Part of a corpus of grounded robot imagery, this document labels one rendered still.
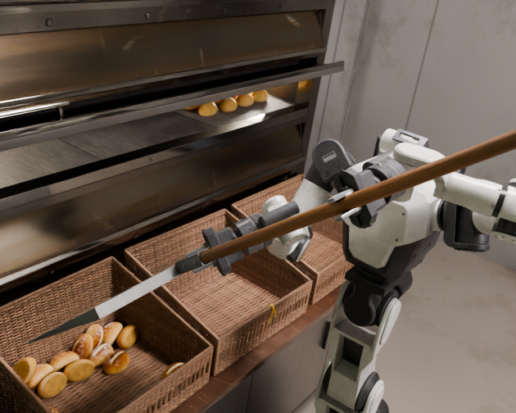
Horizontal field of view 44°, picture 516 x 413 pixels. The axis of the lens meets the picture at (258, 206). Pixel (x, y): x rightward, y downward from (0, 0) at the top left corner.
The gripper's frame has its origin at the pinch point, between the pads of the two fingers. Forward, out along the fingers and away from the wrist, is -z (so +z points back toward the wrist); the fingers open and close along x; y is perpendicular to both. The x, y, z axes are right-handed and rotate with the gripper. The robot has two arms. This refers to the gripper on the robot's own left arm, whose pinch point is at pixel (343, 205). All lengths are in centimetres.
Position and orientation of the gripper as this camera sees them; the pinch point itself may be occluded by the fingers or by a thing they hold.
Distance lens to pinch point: 127.1
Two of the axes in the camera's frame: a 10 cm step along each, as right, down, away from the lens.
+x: 4.2, 9.1, 0.3
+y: -6.2, 2.6, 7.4
